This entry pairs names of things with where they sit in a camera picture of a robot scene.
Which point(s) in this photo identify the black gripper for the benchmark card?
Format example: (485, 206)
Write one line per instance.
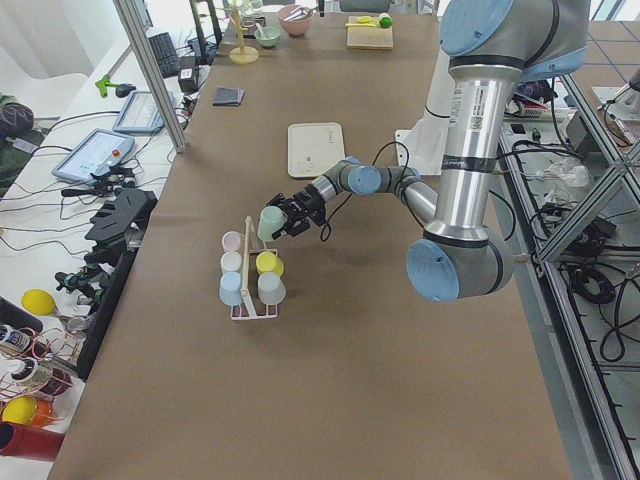
(309, 198)

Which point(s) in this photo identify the green cup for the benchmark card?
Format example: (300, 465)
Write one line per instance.
(271, 221)

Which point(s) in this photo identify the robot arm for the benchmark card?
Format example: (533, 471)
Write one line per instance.
(492, 47)
(349, 175)

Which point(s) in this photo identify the yellow cup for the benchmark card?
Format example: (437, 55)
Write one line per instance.
(269, 262)

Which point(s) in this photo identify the pink cup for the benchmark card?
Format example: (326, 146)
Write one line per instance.
(232, 241)

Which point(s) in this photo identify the cream rabbit tray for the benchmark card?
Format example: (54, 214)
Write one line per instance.
(313, 148)

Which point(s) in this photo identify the white cup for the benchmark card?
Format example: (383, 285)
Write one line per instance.
(231, 261)

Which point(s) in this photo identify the grey-blue cup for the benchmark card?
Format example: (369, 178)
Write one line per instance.
(271, 289)

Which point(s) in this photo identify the light blue cup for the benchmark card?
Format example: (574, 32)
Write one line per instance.
(230, 288)

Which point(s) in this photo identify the wooden cup stand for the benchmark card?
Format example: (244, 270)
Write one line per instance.
(242, 54)

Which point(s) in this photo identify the folded grey cloth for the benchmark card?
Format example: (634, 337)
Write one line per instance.
(227, 96)

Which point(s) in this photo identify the black tool stand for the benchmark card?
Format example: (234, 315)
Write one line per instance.
(131, 206)

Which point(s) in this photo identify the green bowl with spoon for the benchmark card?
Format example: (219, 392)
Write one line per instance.
(267, 36)

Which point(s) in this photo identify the far teach pendant tablet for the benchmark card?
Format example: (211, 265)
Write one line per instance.
(139, 115)

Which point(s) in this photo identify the teach pendant tablet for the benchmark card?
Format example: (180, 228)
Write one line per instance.
(94, 156)
(139, 115)

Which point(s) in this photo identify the wooden cutting board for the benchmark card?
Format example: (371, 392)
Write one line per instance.
(369, 37)

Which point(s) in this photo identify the pink ice bowl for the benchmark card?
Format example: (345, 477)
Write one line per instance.
(296, 19)

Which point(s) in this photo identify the near teach pendant tablet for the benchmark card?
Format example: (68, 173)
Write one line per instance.
(94, 156)

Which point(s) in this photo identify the black keyboard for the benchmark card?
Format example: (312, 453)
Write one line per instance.
(165, 54)

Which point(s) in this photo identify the green lime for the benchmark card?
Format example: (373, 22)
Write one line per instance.
(385, 21)

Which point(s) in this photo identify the yellow lemon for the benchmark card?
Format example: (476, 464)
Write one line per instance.
(38, 302)

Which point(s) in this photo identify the red cylinder can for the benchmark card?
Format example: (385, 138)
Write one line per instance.
(24, 441)

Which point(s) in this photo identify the white wire cup rack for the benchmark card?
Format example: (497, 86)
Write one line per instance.
(252, 309)

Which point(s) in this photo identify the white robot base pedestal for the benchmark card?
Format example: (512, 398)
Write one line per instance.
(426, 141)

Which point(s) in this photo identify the aluminium frame post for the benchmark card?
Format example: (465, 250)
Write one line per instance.
(142, 50)

